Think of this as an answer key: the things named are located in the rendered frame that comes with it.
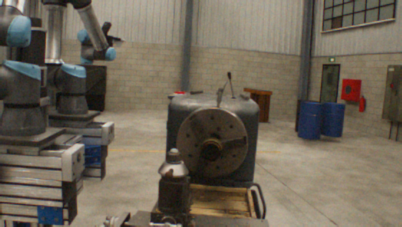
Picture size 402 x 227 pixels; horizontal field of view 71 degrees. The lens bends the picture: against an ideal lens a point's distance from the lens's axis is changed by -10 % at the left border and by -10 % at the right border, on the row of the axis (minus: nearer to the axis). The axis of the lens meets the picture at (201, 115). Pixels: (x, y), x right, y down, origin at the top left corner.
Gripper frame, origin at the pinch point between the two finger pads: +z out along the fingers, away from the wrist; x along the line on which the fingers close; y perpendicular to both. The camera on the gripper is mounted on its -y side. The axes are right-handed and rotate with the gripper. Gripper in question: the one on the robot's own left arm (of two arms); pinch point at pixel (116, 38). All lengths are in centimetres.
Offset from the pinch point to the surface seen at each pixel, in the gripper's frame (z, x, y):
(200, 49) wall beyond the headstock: 924, -252, -36
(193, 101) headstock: -30, 70, 25
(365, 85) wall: 846, 326, -30
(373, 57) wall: 823, 327, -117
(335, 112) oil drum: 663, 231, 61
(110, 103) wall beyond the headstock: 767, -500, 210
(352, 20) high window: 927, 253, -238
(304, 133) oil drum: 595, 162, 123
